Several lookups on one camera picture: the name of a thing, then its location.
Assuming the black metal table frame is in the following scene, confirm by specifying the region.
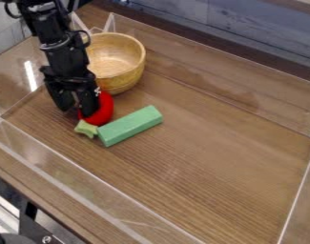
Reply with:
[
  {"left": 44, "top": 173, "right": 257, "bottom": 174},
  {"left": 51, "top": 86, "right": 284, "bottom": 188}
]
[{"left": 17, "top": 201, "right": 65, "bottom": 244}]

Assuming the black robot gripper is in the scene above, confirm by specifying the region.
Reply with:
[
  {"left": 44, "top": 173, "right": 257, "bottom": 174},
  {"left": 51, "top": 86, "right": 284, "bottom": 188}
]
[{"left": 40, "top": 35, "right": 99, "bottom": 117}]

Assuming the green rectangular block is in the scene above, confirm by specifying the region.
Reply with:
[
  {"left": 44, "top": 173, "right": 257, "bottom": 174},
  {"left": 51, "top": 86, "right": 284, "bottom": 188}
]
[{"left": 97, "top": 106, "right": 163, "bottom": 147}]

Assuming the red plush radish toy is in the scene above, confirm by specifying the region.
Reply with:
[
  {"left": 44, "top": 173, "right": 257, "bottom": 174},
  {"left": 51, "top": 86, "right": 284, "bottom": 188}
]
[{"left": 73, "top": 91, "right": 113, "bottom": 138}]

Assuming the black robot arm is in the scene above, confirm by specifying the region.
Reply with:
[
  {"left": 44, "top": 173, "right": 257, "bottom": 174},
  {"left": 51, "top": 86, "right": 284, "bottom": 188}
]
[{"left": 0, "top": 0, "right": 99, "bottom": 116}]

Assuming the wooden bowl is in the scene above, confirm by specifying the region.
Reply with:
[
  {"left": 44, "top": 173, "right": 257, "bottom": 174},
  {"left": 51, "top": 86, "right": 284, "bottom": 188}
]
[{"left": 87, "top": 32, "right": 147, "bottom": 95}]

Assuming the clear acrylic tray enclosure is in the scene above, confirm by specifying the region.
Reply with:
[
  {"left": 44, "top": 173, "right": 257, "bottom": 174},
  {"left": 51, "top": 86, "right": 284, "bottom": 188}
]
[{"left": 0, "top": 14, "right": 310, "bottom": 244}]

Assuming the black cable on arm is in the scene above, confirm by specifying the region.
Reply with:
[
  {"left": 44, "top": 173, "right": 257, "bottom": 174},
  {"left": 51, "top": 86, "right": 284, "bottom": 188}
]
[{"left": 71, "top": 29, "right": 93, "bottom": 50}]

